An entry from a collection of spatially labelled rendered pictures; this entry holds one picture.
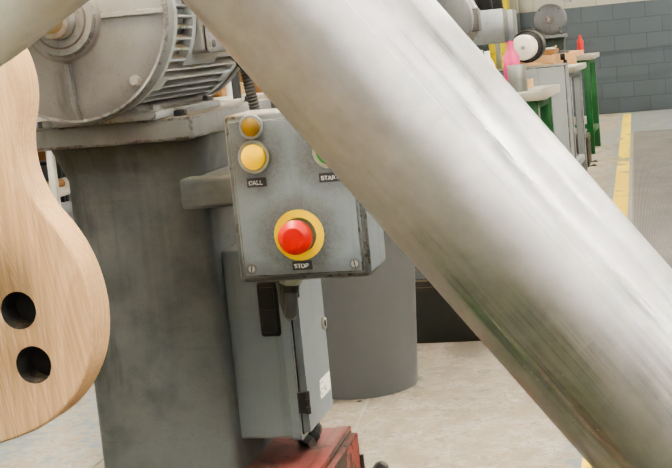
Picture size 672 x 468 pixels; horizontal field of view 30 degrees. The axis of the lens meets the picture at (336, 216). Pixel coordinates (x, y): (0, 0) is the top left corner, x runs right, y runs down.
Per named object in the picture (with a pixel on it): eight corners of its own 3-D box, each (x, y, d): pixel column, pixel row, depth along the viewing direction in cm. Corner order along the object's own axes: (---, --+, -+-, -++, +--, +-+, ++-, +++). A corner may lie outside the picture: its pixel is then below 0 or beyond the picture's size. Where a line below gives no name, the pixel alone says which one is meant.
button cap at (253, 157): (245, 169, 147) (242, 144, 147) (269, 167, 147) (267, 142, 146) (241, 171, 146) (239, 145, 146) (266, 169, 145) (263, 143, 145)
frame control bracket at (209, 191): (192, 205, 164) (189, 176, 163) (333, 196, 159) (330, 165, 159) (182, 210, 160) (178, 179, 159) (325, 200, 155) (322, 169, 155)
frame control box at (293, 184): (260, 291, 174) (240, 106, 171) (411, 284, 169) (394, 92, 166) (201, 334, 151) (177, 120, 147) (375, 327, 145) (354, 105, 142)
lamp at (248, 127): (240, 140, 146) (237, 115, 146) (264, 138, 145) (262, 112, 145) (238, 141, 146) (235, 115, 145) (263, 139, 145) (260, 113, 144)
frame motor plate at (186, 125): (127, 129, 197) (124, 106, 197) (273, 117, 192) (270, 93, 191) (19, 153, 163) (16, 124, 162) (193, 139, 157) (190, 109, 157)
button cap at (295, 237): (287, 251, 148) (283, 217, 147) (319, 249, 147) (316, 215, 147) (278, 257, 144) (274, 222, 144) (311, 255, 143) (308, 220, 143)
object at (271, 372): (270, 410, 188) (231, 43, 180) (338, 408, 185) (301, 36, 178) (240, 442, 173) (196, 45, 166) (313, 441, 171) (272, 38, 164)
